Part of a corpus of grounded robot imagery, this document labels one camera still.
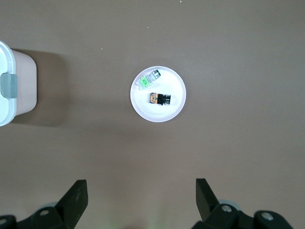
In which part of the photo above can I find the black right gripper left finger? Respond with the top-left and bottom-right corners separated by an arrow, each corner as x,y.
0,179 -> 88,229

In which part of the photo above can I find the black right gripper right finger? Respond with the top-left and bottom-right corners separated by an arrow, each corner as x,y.
193,178 -> 293,229

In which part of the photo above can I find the orange and black push-button switch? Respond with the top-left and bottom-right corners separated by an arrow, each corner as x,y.
149,92 -> 173,106

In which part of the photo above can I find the brown table mat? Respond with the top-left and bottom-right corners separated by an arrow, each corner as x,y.
0,0 -> 305,229

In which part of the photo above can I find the pink round plate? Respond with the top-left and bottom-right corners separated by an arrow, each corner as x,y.
130,66 -> 187,124

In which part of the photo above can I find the white lidded storage box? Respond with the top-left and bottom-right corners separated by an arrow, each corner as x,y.
0,40 -> 38,127

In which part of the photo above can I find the green and white push-button switch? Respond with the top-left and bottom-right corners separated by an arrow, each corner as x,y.
135,69 -> 162,91

